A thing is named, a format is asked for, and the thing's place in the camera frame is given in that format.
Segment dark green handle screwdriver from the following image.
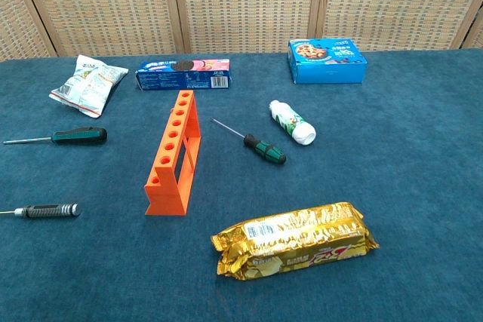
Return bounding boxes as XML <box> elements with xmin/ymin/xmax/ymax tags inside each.
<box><xmin>2</xmin><ymin>127</ymin><xmax>108</xmax><ymax>146</ymax></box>

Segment silver black precision screwdriver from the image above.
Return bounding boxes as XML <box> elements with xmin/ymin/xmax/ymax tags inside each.
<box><xmin>0</xmin><ymin>203</ymin><xmax>82</xmax><ymax>219</ymax></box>

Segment orange tool rack with holes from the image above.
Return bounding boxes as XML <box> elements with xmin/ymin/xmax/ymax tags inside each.
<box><xmin>144</xmin><ymin>90</ymin><xmax>202</xmax><ymax>217</ymax></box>

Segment green black striped screwdriver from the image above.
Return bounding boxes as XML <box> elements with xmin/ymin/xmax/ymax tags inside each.
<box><xmin>210</xmin><ymin>118</ymin><xmax>287</xmax><ymax>166</ymax></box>

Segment small white drink bottle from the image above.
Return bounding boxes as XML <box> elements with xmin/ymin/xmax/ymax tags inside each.
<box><xmin>269</xmin><ymin>100</ymin><xmax>317</xmax><ymax>146</ymax></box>

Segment blue pink cookie box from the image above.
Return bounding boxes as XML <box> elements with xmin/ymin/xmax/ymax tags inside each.
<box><xmin>135</xmin><ymin>59</ymin><xmax>232</xmax><ymax>92</ymax></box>

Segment light blue cookie box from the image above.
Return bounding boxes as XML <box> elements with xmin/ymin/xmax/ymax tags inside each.
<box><xmin>288</xmin><ymin>38</ymin><xmax>368</xmax><ymax>85</ymax></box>

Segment gold foil biscuit pack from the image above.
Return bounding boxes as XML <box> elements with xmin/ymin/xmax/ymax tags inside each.
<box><xmin>210</xmin><ymin>201</ymin><xmax>380</xmax><ymax>282</ymax></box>

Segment woven folding screen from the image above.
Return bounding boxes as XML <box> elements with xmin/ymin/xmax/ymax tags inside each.
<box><xmin>0</xmin><ymin>0</ymin><xmax>483</xmax><ymax>62</ymax></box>

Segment blue felt table cover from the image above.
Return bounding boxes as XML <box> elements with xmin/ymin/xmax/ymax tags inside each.
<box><xmin>0</xmin><ymin>48</ymin><xmax>483</xmax><ymax>322</ymax></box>

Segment white snack bag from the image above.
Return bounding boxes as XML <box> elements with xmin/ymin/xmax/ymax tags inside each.
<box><xmin>48</xmin><ymin>54</ymin><xmax>129</xmax><ymax>118</ymax></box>

